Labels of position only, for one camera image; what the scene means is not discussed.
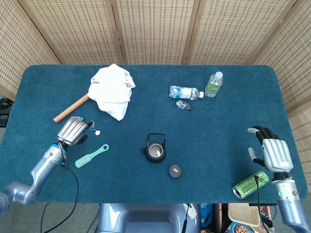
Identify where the black cast iron teapot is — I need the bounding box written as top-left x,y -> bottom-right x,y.
140,133 -> 167,164

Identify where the crumpled white cloth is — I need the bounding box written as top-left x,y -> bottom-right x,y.
87,63 -> 136,121

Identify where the blue package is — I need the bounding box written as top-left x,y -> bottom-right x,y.
199,203 -> 214,230

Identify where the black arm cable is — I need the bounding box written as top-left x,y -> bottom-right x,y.
254,176 -> 277,233
43,162 -> 80,233

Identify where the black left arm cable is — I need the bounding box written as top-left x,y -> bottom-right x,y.
43,162 -> 80,233

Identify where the black floor equipment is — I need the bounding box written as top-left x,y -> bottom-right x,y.
0,96 -> 12,127

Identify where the mint green scrub brush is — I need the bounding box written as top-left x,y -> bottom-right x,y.
75,144 -> 110,169

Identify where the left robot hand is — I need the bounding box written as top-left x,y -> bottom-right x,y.
57,116 -> 95,146

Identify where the beige takeout box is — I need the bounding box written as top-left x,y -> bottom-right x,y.
227,203 -> 262,228

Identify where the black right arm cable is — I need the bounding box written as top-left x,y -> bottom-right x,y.
254,176 -> 277,233

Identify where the blue-grey robot torso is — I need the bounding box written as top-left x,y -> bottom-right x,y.
97,203 -> 202,233

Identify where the green drink can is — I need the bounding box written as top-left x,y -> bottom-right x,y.
232,170 -> 270,200

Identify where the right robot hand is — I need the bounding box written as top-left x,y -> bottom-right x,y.
247,125 -> 294,173

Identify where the cookie box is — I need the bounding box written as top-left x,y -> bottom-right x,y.
225,221 -> 258,233

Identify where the wooden rolling pin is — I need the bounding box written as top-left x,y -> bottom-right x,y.
53,94 -> 90,123

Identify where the pyramid tea bag with string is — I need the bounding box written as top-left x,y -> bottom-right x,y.
72,116 -> 102,136

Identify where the black lid with wooden knob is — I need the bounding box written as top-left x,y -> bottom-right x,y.
167,164 -> 182,179

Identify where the clear bottle with green label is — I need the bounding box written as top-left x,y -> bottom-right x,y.
205,71 -> 224,98

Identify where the clear bottle with blue label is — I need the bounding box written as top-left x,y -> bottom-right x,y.
169,85 -> 205,100

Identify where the woven bamboo folding screen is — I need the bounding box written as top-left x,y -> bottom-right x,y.
0,0 -> 311,185

